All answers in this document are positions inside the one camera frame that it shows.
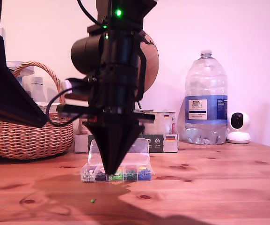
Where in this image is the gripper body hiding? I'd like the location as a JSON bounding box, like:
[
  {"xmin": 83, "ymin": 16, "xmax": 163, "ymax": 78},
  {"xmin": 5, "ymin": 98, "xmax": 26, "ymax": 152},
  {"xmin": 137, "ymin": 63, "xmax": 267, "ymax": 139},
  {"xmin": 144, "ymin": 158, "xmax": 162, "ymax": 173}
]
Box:
[{"xmin": 57, "ymin": 93, "xmax": 155, "ymax": 125}]

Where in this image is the clear plastic container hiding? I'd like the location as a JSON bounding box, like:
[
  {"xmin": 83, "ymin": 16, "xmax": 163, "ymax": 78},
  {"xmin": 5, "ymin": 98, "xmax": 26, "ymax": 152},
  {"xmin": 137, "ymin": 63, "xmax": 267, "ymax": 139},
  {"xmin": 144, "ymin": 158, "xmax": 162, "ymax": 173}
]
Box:
[{"xmin": 7, "ymin": 61, "xmax": 36, "ymax": 100}]

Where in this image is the clear bottle white cap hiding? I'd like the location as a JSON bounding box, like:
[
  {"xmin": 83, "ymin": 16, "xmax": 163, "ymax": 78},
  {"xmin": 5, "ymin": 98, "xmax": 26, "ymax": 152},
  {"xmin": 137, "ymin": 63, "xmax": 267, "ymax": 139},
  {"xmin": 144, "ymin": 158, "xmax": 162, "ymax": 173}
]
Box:
[{"xmin": 30, "ymin": 76, "xmax": 47, "ymax": 104}]

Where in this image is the clear plastic pin box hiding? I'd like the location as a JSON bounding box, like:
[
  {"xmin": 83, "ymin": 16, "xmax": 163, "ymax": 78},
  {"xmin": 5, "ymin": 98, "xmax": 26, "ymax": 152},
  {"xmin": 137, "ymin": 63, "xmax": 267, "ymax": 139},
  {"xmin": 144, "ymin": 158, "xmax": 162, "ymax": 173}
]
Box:
[{"xmin": 80, "ymin": 138, "xmax": 154, "ymax": 183}]

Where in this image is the white cardboard carton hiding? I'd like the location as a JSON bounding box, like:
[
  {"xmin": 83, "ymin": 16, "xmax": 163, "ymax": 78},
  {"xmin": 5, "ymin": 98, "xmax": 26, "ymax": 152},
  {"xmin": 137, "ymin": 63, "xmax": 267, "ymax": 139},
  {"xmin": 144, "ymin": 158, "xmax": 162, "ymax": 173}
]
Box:
[{"xmin": 36, "ymin": 102, "xmax": 61, "ymax": 113}]

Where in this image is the white can flag print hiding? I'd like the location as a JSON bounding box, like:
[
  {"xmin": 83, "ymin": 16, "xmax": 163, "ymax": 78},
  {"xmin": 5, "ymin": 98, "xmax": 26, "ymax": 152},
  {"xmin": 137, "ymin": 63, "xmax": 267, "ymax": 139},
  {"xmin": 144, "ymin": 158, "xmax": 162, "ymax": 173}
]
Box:
[{"xmin": 143, "ymin": 112, "xmax": 176, "ymax": 135}]

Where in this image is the cardboard tray of cans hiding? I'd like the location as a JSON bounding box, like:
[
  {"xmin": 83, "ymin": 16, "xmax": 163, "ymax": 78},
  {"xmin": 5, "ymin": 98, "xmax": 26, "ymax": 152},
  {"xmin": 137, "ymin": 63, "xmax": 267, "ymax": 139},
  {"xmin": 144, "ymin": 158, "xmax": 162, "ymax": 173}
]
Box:
[{"xmin": 74, "ymin": 134, "xmax": 179, "ymax": 154}]

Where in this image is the cork globe on stand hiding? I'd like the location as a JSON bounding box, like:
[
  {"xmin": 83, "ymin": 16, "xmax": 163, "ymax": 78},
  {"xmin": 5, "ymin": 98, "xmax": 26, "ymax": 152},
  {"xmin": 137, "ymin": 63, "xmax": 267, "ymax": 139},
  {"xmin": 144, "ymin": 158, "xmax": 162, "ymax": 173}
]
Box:
[{"xmin": 134, "ymin": 29, "xmax": 160, "ymax": 113}]

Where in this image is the large clear water bottle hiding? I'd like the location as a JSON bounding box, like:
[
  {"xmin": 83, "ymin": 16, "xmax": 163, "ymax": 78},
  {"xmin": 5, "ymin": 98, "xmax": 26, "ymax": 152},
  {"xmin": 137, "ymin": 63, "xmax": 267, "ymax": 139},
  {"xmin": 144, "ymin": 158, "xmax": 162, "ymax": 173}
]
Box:
[{"xmin": 176, "ymin": 49, "xmax": 229, "ymax": 145}]

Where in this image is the flat black arm cable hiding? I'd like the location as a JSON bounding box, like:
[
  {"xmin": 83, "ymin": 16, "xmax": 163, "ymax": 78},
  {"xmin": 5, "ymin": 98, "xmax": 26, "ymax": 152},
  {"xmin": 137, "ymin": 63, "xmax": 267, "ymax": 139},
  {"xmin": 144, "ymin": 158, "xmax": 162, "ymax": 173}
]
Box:
[{"xmin": 136, "ymin": 45, "xmax": 148, "ymax": 102}]

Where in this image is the thin black camera cable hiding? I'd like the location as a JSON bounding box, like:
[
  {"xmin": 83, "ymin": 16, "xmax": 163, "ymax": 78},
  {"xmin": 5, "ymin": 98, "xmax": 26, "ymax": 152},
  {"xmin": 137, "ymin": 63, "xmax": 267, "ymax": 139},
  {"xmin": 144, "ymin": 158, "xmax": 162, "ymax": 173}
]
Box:
[{"xmin": 46, "ymin": 90, "xmax": 88, "ymax": 128}]

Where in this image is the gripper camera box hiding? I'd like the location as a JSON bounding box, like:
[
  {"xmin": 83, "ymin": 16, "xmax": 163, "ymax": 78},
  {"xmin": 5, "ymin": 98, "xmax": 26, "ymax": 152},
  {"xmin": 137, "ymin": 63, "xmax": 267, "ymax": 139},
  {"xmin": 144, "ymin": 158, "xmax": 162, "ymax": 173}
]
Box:
[{"xmin": 64, "ymin": 79, "xmax": 73, "ymax": 95}]

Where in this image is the wicker basket with handle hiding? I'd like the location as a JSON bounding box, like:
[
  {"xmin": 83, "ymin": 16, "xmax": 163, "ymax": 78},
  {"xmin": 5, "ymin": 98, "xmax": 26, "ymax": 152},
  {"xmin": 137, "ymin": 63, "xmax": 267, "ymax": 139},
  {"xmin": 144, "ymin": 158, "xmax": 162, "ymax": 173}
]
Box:
[{"xmin": 0, "ymin": 61, "xmax": 75, "ymax": 160}]

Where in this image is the white wall light switch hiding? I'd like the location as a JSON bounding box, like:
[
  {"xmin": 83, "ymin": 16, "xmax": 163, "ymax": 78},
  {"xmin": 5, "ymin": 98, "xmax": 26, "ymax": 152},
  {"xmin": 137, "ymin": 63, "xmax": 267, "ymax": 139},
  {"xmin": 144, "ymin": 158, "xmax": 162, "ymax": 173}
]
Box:
[{"xmin": 0, "ymin": 27, "xmax": 7, "ymax": 51}]

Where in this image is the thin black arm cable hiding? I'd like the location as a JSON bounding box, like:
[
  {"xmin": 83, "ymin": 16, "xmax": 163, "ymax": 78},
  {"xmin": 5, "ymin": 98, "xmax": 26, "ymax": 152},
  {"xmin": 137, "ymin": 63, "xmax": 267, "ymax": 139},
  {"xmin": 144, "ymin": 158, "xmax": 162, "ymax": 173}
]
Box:
[{"xmin": 77, "ymin": 0, "xmax": 102, "ymax": 25}]

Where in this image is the small white round camera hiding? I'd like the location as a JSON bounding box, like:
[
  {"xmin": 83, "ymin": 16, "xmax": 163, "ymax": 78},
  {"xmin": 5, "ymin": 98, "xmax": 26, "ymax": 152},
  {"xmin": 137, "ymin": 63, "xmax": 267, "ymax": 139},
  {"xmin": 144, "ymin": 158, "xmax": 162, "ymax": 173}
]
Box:
[{"xmin": 226, "ymin": 111, "xmax": 251, "ymax": 144}]

